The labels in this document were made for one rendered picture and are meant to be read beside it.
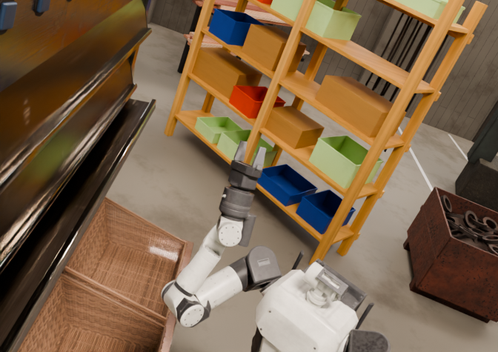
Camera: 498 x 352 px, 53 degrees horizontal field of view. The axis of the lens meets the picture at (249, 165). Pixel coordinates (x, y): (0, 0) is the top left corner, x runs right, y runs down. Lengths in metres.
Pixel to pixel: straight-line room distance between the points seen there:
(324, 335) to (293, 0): 3.10
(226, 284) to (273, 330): 0.20
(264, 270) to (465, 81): 8.11
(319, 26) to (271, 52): 0.51
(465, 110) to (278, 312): 8.35
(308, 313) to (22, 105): 0.94
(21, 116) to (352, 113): 2.96
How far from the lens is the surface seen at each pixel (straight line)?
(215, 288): 1.55
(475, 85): 9.53
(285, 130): 4.19
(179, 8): 8.75
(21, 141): 1.15
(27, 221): 1.38
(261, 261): 1.59
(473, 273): 4.46
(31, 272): 1.34
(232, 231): 1.40
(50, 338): 2.16
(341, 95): 3.88
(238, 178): 1.42
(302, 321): 1.52
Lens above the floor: 2.34
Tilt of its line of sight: 27 degrees down
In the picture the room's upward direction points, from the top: 22 degrees clockwise
